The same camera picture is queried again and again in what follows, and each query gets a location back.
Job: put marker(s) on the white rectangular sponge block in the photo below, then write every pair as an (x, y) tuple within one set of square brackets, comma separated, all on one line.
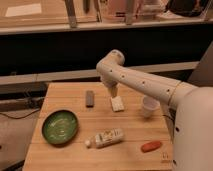
[(117, 104)]

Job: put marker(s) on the dark bag on shelf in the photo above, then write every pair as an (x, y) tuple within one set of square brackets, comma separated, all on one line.
[(187, 8)]

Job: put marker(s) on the dark grey eraser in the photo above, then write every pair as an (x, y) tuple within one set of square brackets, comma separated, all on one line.
[(89, 98)]

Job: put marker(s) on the green ceramic bowl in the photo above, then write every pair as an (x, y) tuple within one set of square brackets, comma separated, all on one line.
[(60, 127)]

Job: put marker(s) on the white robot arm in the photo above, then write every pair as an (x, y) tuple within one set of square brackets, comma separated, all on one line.
[(193, 141)]

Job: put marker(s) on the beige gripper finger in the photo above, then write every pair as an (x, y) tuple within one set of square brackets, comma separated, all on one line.
[(113, 91)]

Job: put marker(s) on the clear plastic bottle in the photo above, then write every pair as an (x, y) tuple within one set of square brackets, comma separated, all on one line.
[(105, 138)]

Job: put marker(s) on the white paper sheet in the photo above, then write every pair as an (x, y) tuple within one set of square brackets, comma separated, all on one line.
[(23, 10)]

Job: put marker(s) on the red oblong toy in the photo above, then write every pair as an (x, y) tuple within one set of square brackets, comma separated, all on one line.
[(151, 146)]

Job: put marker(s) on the white plastic cup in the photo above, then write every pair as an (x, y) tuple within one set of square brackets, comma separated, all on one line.
[(149, 106)]

